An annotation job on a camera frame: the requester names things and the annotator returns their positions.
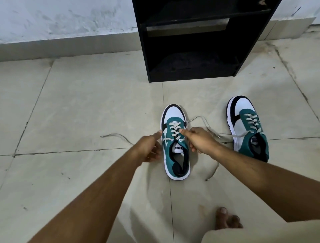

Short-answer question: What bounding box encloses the person's left hand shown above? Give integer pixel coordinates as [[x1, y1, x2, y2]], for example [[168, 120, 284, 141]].
[[131, 130, 163, 167]]

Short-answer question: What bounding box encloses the person's right hand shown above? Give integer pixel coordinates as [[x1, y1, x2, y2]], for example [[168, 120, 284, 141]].
[[179, 127, 221, 154]]

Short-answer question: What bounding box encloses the person's left forearm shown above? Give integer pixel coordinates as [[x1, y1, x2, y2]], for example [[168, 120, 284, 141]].
[[27, 149, 143, 243]]

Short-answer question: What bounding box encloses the teal white black sneaker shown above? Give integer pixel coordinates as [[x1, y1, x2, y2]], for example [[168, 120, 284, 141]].
[[218, 95, 270, 163], [160, 104, 222, 181]]

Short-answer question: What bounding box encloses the person's right forearm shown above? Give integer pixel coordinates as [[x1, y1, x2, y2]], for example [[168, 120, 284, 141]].
[[214, 144, 320, 223]]

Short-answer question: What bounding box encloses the black wooden shelf unit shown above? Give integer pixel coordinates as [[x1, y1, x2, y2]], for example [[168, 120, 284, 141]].
[[132, 0, 283, 83]]

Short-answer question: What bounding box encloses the person's bare foot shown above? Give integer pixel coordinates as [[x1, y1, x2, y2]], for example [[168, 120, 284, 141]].
[[215, 207, 244, 231]]

